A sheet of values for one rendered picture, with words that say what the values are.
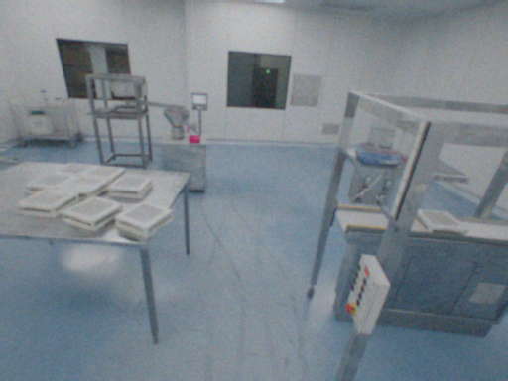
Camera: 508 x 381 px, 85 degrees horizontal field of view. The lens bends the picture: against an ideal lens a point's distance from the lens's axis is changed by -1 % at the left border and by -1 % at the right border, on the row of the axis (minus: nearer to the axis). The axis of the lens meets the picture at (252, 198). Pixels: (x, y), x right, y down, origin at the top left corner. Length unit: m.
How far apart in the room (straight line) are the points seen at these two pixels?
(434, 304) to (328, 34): 5.82
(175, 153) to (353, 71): 4.81
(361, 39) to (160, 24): 4.27
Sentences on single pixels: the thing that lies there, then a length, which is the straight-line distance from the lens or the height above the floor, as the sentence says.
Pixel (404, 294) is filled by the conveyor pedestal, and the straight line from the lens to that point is 2.46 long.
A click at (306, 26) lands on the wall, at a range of 6.96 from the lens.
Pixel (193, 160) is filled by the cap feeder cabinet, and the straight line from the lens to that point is 4.03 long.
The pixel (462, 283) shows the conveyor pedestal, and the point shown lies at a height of 0.52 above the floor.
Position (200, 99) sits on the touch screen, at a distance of 4.23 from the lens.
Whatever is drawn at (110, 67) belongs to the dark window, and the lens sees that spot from 6.95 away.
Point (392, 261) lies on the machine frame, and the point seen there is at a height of 1.19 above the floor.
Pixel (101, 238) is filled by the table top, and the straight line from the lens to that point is 1.78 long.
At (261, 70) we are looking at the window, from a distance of 6.73.
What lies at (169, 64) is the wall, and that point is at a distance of 6.69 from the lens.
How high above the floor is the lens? 1.83
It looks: 26 degrees down
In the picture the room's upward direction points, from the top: 4 degrees clockwise
